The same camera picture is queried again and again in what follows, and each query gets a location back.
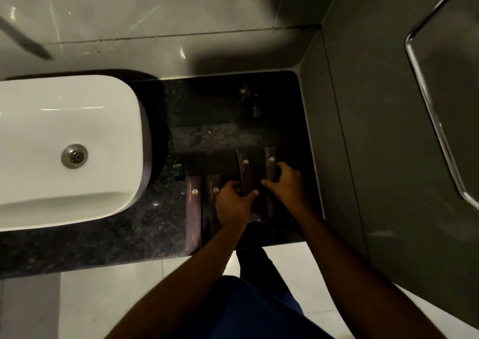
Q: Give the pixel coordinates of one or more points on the person's left hand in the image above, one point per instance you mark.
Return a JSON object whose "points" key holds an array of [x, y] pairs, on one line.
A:
{"points": [[232, 207]]}

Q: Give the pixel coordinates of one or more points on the chrome framed mirror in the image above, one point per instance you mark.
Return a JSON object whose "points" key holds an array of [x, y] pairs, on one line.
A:
{"points": [[452, 88]]}

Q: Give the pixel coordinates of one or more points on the person's left forearm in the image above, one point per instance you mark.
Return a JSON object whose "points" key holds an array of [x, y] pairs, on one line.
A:
{"points": [[194, 275]]}

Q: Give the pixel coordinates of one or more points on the person's right forearm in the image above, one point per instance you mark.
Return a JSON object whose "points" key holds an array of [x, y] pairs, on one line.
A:
{"points": [[348, 275]]}

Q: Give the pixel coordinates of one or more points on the person's right hand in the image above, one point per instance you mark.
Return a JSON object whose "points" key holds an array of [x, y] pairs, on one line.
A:
{"points": [[288, 189]]}

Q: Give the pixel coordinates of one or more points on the small dark toiletry bottle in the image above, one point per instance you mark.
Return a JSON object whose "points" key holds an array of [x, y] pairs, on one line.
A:
{"points": [[246, 91]]}

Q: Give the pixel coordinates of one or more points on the small green capped bottle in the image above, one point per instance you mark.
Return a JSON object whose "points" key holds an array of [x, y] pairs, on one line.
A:
{"points": [[179, 172], [256, 111]]}

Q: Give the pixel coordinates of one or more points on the person's left thumb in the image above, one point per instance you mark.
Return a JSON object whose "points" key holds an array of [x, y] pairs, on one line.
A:
{"points": [[250, 195]]}

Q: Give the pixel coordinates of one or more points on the metal sink drain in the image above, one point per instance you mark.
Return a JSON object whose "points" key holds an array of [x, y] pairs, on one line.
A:
{"points": [[75, 156]]}

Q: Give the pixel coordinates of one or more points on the person's dark trousers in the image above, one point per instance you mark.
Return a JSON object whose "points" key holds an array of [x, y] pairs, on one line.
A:
{"points": [[262, 271]]}

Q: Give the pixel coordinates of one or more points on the white ceramic sink basin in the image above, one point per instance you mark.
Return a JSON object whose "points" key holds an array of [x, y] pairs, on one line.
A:
{"points": [[56, 125]]}

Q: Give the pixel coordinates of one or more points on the person's blue shirt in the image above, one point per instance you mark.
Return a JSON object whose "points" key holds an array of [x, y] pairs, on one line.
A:
{"points": [[254, 312]]}

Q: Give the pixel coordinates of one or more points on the person's right thumb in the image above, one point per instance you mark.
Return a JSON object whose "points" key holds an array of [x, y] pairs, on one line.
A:
{"points": [[269, 184]]}

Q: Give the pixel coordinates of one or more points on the dark brown amenity box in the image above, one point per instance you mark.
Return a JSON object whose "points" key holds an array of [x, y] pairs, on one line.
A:
{"points": [[247, 170], [211, 204], [270, 163], [194, 215]]}

